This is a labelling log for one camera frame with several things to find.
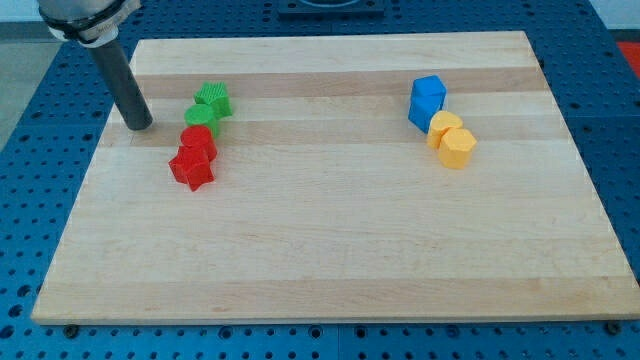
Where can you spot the yellow heart block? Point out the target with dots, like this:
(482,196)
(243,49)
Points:
(440,123)

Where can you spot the red star block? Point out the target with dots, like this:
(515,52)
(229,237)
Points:
(191,166)

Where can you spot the green circle block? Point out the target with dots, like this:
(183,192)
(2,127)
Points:
(202,114)

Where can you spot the light wooden board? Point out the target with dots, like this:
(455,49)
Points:
(328,206)

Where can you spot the yellow hexagon block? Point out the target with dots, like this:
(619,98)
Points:
(456,148)

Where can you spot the green star block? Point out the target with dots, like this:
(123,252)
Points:
(216,96)

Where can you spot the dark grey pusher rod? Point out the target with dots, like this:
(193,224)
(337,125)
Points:
(114,67)

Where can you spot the blue pentagon block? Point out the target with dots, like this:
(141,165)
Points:
(429,86)

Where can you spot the blue cube block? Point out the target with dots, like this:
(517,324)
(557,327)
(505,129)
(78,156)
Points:
(422,109)

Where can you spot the red circle block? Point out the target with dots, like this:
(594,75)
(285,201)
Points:
(199,137)

